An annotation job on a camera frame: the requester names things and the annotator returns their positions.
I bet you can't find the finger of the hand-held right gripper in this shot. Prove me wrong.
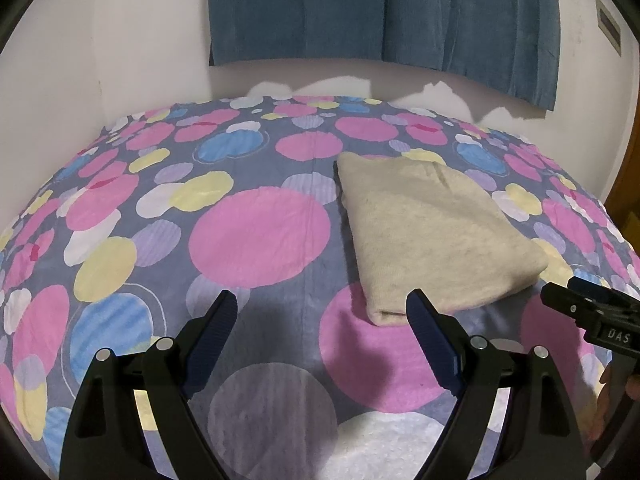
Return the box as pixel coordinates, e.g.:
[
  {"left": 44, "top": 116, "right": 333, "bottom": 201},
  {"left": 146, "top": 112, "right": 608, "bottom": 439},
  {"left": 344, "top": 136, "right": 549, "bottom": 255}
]
[
  {"left": 541, "top": 282, "right": 640, "bottom": 328},
  {"left": 566, "top": 274, "right": 640, "bottom": 306}
]

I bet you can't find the beige embroidered sweater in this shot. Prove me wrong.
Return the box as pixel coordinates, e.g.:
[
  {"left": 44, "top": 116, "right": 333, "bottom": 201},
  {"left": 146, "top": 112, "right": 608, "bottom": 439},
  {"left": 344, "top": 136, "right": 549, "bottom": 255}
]
[{"left": 332, "top": 151, "right": 551, "bottom": 328}]

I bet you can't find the framed wall panel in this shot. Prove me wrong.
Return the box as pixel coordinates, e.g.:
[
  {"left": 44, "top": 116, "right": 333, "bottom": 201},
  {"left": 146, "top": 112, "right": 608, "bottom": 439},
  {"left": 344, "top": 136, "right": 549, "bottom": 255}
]
[{"left": 594, "top": 0, "right": 623, "bottom": 58}]

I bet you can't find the blue curtain panel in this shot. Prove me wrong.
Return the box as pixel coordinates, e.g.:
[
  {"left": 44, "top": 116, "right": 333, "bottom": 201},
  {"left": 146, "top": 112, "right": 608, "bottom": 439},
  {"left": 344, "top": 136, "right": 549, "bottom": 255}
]
[
  {"left": 207, "top": 0, "right": 388, "bottom": 67},
  {"left": 384, "top": 0, "right": 561, "bottom": 112}
]

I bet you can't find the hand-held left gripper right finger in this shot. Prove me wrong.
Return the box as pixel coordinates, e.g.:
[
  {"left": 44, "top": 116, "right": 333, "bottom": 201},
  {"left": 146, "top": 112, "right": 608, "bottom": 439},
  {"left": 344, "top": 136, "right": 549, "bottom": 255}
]
[{"left": 406, "top": 287, "right": 586, "bottom": 480}]

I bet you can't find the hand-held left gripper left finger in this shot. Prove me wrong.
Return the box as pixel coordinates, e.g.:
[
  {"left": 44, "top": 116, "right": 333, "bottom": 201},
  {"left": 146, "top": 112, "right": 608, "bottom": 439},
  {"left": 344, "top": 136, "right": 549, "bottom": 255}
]
[{"left": 60, "top": 290, "right": 238, "bottom": 480}]

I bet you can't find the wooden door frame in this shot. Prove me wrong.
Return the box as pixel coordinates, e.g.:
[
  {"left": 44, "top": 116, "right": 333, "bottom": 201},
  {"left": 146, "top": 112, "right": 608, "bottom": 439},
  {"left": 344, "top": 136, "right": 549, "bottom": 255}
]
[{"left": 602, "top": 105, "right": 640, "bottom": 211}]

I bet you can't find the person's right hand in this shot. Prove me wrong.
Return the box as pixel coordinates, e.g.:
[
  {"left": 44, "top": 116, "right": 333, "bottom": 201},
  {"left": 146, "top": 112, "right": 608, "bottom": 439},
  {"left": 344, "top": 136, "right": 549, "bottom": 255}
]
[{"left": 597, "top": 362, "right": 640, "bottom": 443}]

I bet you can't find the dotted purple bedsheet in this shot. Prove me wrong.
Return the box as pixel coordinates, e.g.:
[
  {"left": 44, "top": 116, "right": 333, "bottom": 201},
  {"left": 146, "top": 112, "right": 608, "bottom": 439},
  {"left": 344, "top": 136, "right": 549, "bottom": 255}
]
[{"left": 0, "top": 94, "right": 640, "bottom": 480}]

